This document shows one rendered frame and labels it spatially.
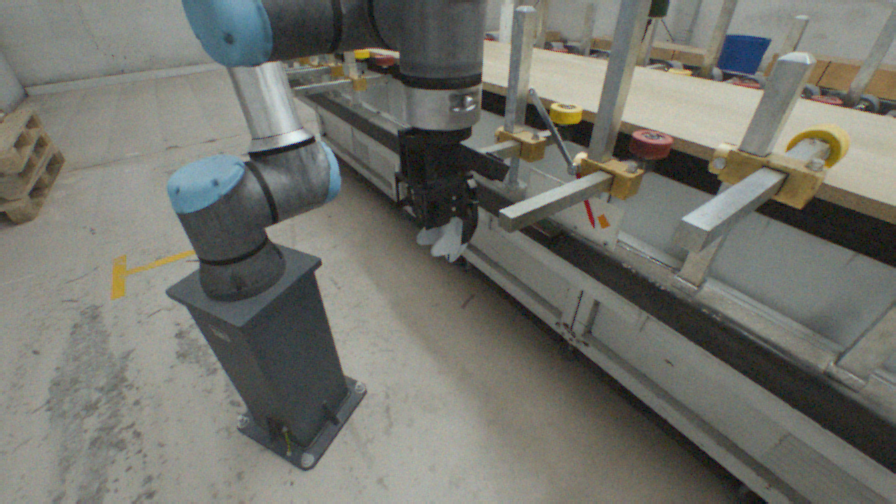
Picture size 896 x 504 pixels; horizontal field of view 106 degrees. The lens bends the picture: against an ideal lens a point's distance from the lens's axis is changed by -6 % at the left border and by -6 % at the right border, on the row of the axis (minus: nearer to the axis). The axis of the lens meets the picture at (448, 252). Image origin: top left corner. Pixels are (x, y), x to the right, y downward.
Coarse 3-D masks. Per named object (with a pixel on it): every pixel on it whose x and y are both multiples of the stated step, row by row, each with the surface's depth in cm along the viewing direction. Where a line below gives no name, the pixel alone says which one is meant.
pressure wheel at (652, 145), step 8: (632, 136) 76; (640, 136) 75; (648, 136) 75; (656, 136) 75; (664, 136) 75; (632, 144) 76; (640, 144) 74; (648, 144) 73; (656, 144) 72; (664, 144) 72; (632, 152) 76; (640, 152) 75; (648, 152) 74; (656, 152) 73; (664, 152) 74
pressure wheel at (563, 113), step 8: (552, 104) 94; (560, 104) 95; (568, 104) 93; (552, 112) 93; (560, 112) 91; (568, 112) 90; (576, 112) 90; (552, 120) 93; (560, 120) 92; (568, 120) 91; (576, 120) 91
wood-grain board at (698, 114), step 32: (544, 64) 145; (576, 64) 146; (544, 96) 103; (576, 96) 104; (640, 96) 105; (672, 96) 106; (704, 96) 107; (736, 96) 108; (640, 128) 83; (672, 128) 82; (704, 128) 82; (736, 128) 83; (800, 128) 84; (864, 128) 85; (864, 160) 68; (832, 192) 59; (864, 192) 57
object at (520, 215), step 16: (640, 160) 77; (656, 160) 78; (592, 176) 70; (608, 176) 70; (560, 192) 65; (576, 192) 65; (592, 192) 69; (512, 208) 60; (528, 208) 60; (544, 208) 62; (560, 208) 65; (512, 224) 59; (528, 224) 61
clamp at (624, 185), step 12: (576, 156) 77; (588, 168) 74; (600, 168) 72; (612, 168) 71; (624, 168) 71; (612, 180) 71; (624, 180) 69; (636, 180) 69; (612, 192) 72; (624, 192) 70; (636, 192) 72
